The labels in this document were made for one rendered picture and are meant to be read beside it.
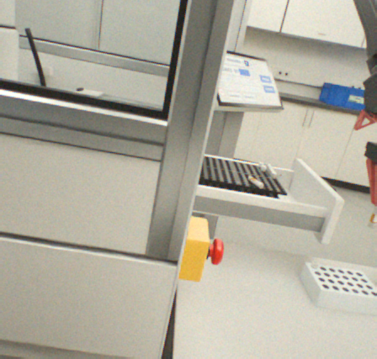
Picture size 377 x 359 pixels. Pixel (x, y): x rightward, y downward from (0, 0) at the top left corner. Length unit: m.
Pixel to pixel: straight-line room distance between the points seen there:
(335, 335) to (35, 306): 0.47
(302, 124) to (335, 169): 0.66
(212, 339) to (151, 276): 0.21
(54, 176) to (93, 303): 0.15
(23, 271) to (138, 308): 0.13
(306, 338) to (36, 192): 0.47
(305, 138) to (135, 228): 3.65
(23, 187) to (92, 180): 0.07
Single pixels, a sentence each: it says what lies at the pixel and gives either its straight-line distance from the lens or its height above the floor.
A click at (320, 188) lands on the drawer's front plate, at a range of 0.82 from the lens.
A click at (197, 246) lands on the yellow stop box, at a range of 0.48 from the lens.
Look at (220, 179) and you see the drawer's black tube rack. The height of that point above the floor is 0.90.
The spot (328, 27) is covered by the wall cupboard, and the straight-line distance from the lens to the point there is 4.22.
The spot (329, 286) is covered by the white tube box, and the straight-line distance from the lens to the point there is 0.70.
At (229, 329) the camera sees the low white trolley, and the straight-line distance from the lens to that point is 0.58.
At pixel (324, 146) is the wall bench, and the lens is 4.02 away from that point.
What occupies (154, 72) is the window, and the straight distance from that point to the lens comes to 0.32.
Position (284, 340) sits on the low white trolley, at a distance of 0.61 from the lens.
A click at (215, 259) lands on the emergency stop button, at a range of 0.51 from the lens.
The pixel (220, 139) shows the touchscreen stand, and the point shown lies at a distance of 1.73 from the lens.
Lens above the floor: 1.15
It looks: 19 degrees down
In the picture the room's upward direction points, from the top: 11 degrees clockwise
